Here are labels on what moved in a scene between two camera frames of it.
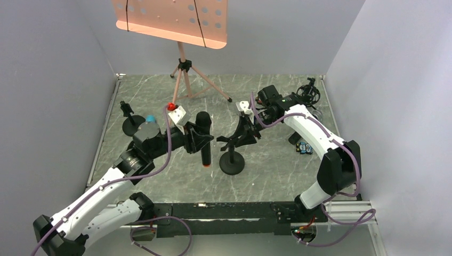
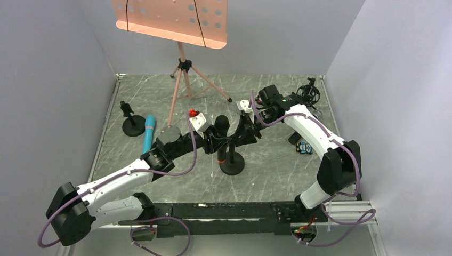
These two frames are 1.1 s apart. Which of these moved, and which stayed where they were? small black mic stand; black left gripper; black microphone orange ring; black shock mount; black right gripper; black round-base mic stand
Moved: black left gripper; black microphone orange ring
Stayed: black shock mount; black right gripper; small black mic stand; black round-base mic stand
